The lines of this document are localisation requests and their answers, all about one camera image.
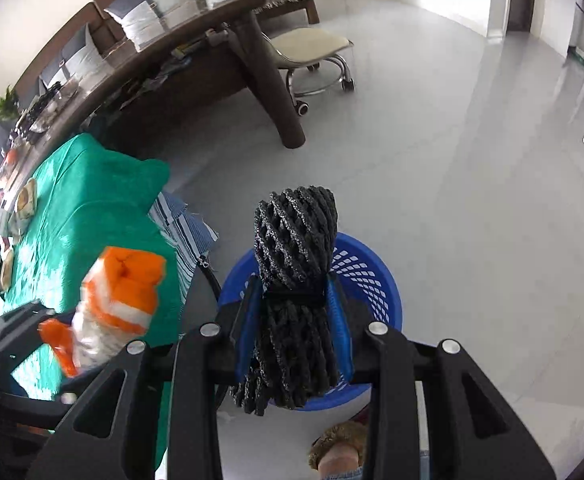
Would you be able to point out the green potted plant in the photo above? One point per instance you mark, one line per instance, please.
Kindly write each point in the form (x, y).
(4, 105)

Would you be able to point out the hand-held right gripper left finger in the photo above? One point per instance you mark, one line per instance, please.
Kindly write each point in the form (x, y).
(244, 330)

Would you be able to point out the gold foil packet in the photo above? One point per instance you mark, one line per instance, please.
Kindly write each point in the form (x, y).
(26, 200)

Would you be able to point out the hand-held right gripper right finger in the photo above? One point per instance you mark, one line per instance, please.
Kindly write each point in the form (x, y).
(339, 320)

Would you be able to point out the brown fuzzy slipper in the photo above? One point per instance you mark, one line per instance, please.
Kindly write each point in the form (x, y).
(339, 442)

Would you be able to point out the beige rolling stool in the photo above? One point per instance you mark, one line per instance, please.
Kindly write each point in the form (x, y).
(307, 42)

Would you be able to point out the person's jeans leg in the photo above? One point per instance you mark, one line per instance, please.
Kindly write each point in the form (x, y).
(342, 474)

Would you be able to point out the dark wooden coffee table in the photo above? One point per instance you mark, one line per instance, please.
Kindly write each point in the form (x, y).
(267, 85)

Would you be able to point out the grey white cushion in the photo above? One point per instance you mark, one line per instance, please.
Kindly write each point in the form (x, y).
(147, 15)
(84, 52)
(53, 77)

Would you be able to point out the orange white plastic wrapper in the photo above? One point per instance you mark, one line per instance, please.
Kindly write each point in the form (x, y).
(122, 285)

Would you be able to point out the glass fruit bowl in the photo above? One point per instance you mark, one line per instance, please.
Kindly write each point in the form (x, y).
(42, 110)

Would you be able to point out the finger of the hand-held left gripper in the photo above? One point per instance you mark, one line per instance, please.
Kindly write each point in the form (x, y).
(32, 401)
(17, 322)

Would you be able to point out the blue plastic basket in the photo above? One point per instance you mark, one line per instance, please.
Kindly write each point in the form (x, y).
(367, 270)

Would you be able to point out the blue white striped cloth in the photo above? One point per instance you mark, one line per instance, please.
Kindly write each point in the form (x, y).
(182, 225)

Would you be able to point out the green tablecloth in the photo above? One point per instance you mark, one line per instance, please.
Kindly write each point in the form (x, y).
(82, 200)

